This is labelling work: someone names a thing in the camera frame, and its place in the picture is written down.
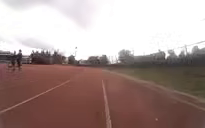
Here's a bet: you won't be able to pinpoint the overhead wires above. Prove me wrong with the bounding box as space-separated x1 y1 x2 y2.
136 13 205 56

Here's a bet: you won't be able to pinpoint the grass field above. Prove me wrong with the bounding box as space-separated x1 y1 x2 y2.
106 64 205 101

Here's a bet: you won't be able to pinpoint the distant trees and buildings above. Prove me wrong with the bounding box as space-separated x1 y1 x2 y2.
68 48 191 66

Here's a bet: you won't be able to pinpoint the red running track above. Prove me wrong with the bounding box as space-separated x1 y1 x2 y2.
0 63 205 128

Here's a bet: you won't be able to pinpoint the person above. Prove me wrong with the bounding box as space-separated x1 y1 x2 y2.
9 50 17 71
15 48 24 71

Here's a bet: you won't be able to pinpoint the light pole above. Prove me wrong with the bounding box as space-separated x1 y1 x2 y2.
73 46 79 61

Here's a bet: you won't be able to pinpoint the row of dark trees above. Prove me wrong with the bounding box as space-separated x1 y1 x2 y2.
29 49 69 66

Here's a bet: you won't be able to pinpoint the pale kerb strip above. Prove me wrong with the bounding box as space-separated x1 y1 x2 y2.
102 68 205 110

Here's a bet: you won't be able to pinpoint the low long building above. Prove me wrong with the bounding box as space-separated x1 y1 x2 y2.
0 49 33 65

